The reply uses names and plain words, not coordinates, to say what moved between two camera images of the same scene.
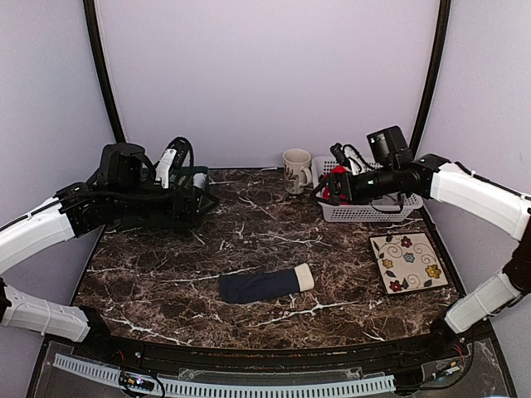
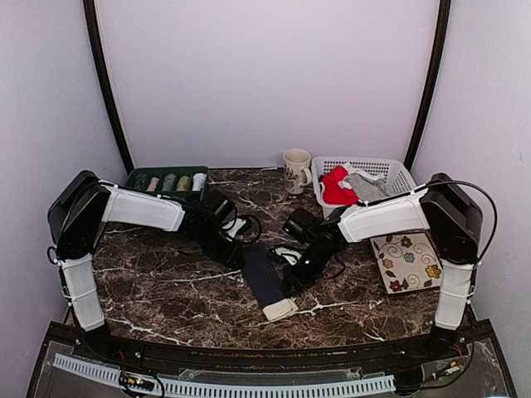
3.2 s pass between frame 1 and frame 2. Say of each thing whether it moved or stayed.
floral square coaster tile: stayed
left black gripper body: moved
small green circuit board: stayed
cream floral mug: stayed
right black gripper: moved
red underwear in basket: stayed
